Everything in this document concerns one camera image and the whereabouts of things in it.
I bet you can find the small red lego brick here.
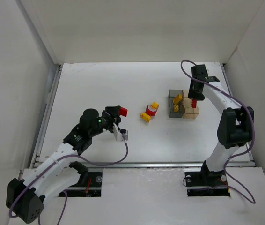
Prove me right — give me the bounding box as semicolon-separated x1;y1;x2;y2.
191;99;197;109

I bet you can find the yellow square face brick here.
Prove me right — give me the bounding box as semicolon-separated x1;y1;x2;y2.
174;104;179;112

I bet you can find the red long lego brick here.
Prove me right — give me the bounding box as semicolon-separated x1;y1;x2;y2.
119;107;128;117

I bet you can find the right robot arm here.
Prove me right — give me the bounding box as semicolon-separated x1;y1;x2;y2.
185;64;254;187

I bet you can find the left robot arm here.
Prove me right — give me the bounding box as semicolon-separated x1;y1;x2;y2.
6;105;128;224

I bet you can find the orange transparent container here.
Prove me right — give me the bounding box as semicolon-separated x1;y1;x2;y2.
182;90;199;120

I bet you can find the grey transparent container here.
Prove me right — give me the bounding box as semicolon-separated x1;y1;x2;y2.
168;89;185;118

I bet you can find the yellow curved lego brick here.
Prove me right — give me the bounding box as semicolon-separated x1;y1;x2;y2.
140;112;151;123

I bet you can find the yellow rounded lego brick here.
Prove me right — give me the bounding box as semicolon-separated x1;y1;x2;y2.
151;102;159;110

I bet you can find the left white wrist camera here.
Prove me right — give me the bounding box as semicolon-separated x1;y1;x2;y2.
112;123;128;142

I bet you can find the aluminium rail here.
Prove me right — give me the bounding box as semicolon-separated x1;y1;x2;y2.
85;162;203;168

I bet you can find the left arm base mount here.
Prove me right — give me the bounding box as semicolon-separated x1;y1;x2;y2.
65;168;103;197

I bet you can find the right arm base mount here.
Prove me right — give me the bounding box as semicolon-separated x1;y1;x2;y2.
184;171;230;197

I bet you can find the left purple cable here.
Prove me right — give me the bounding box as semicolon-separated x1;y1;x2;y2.
8;110;130;225

